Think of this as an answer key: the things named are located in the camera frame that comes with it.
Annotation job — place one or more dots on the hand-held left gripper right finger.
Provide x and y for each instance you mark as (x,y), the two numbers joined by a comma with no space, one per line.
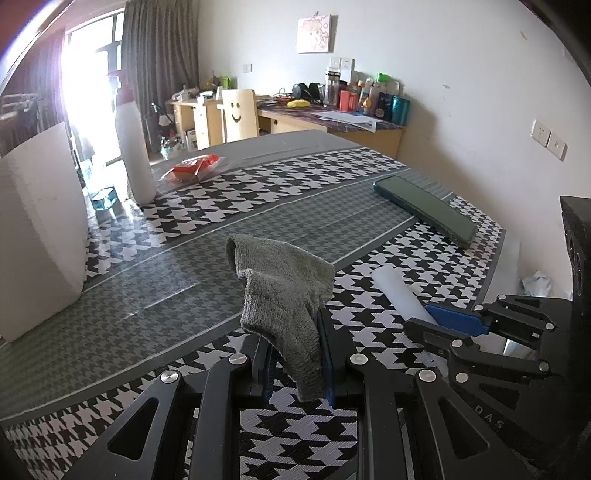
(328,374)

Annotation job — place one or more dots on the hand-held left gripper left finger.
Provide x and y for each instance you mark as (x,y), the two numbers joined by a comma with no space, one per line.
(251,364)

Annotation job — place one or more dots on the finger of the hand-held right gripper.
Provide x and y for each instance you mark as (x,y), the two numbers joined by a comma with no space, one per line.
(434,334)
(457,318)

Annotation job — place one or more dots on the white plastic roll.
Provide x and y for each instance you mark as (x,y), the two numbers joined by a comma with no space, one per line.
(397,290)

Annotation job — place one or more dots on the grey sock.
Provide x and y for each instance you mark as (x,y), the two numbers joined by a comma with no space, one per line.
(286,295)

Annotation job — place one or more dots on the white foam box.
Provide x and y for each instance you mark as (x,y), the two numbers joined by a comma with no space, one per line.
(37,221)

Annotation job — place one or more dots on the white plastic bag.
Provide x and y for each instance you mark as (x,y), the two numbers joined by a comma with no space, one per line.
(538,284)

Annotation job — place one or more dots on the dark green phone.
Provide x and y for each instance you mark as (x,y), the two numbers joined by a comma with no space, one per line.
(425,207)

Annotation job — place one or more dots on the houndstooth table mat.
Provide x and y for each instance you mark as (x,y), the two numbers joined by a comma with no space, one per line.
(277,198)

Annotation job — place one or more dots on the red snack packet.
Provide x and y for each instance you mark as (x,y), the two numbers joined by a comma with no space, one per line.
(194,166)

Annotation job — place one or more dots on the teal canister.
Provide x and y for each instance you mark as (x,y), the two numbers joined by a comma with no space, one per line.
(400,110)

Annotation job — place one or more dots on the white papers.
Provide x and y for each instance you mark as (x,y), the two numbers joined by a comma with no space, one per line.
(351,120)

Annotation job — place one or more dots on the white spray bottle red nozzle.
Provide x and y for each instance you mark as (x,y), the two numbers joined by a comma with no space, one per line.
(136,157)

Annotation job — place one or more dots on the light wooden desk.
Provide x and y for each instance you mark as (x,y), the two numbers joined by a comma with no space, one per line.
(295,124)

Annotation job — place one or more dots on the red cup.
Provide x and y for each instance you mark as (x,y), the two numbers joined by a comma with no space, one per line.
(346,99)

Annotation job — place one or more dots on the wooden chair with smiley face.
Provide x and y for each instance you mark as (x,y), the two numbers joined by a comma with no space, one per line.
(238,115)

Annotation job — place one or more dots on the steel thermos jug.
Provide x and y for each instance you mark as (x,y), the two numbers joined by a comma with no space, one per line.
(331,87)

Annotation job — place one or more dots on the yellow toy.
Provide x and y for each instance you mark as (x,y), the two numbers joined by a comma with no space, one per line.
(298,104)

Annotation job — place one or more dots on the green package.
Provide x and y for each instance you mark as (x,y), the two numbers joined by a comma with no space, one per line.
(226,82)

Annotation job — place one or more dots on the brown curtain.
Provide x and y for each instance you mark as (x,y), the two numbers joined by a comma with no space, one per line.
(161,69)
(27,92)

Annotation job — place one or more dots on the glass balcony door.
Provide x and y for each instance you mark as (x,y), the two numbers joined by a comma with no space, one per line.
(87,83)

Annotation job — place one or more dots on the white wall socket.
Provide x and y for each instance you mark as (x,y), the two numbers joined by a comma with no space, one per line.
(557,147)
(540,131)

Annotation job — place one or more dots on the pink wall picture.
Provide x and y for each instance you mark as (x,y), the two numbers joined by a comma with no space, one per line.
(315,33)

